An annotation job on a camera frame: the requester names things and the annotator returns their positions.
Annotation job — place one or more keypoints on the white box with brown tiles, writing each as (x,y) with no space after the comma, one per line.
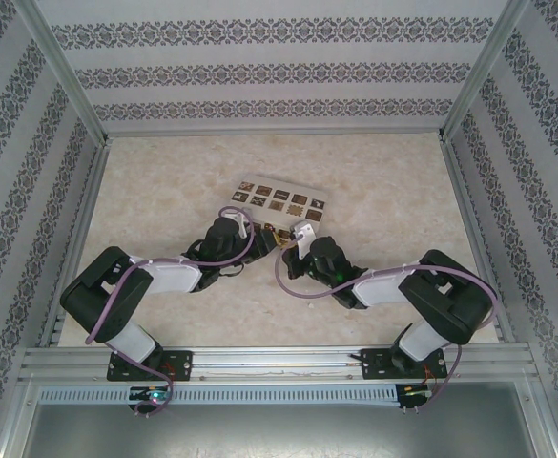
(283,200)

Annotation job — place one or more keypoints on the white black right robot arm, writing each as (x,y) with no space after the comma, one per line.
(450,296)

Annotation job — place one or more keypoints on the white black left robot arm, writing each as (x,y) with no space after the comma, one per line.
(116,296)

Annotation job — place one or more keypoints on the grey metal panel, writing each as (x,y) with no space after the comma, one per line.
(307,434)

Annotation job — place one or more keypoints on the aluminium rear table rail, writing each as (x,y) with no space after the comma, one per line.
(274,133)

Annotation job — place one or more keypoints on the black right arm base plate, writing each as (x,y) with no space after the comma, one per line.
(374,365)

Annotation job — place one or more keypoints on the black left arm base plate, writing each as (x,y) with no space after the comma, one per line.
(178,365)

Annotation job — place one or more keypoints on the aluminium side table rail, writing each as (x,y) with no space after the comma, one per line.
(474,229)
(80,229)

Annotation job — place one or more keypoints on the aluminium corner post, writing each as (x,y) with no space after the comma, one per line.
(488,62)
(64,67)

